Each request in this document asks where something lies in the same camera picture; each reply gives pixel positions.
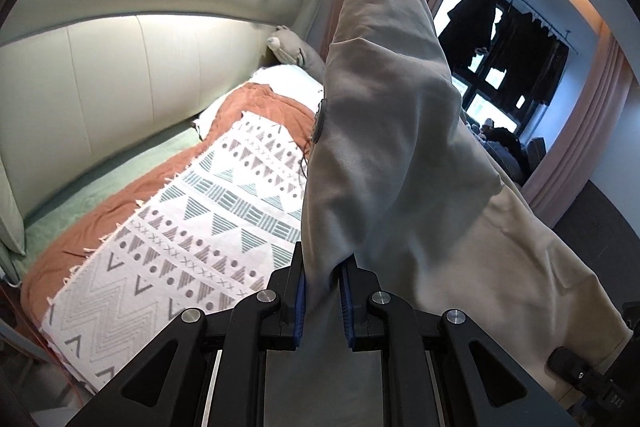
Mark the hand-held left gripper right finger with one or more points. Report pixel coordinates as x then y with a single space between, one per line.
346 307

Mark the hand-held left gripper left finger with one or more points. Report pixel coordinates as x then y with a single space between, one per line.
299 307

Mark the beige jacket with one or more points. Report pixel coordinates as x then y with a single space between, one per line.
400 157

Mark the row of dark hanging clothes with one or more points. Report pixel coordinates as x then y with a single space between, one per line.
530 57

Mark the white geometric patterned blanket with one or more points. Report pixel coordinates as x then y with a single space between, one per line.
200 232

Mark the terracotta quilt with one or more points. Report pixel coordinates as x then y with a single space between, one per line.
150 187

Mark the black cloth pile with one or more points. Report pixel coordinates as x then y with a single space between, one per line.
505 152

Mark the pale green bed sheet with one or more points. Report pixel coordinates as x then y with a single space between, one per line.
100 192

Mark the white pillow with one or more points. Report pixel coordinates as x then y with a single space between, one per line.
285 77

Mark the grey chair back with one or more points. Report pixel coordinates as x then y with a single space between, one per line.
536 154

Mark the black framed window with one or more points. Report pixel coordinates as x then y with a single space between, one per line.
485 107

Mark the grey plush toy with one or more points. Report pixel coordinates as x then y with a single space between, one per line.
295 47

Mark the cream padded headboard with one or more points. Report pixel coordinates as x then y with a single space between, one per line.
150 72

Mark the black hanging coat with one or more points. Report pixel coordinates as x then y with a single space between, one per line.
470 22

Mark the metal clothes rail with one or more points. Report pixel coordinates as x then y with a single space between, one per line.
525 11

